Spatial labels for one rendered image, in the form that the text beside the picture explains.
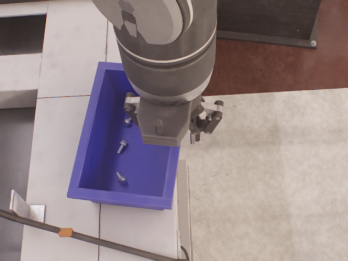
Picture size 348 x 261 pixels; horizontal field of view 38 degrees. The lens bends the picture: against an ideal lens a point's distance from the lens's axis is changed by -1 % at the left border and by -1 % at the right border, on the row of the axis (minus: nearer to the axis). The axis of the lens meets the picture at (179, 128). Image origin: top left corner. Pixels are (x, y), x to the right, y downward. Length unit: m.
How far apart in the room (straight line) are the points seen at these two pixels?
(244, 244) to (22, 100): 0.93
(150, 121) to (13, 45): 0.57
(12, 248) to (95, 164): 0.21
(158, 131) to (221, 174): 1.17
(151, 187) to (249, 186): 0.93
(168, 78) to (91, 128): 0.28
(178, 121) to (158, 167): 0.25
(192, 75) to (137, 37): 0.09
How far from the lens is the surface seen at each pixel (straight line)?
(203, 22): 0.48
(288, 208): 1.70
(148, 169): 0.82
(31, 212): 0.83
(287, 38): 2.00
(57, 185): 0.84
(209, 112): 0.68
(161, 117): 0.58
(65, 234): 0.77
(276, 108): 1.85
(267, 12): 1.90
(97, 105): 0.80
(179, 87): 0.55
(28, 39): 1.09
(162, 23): 0.44
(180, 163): 1.28
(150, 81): 0.54
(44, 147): 0.87
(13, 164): 0.95
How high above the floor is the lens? 1.59
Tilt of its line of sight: 63 degrees down
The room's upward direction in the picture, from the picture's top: 5 degrees counter-clockwise
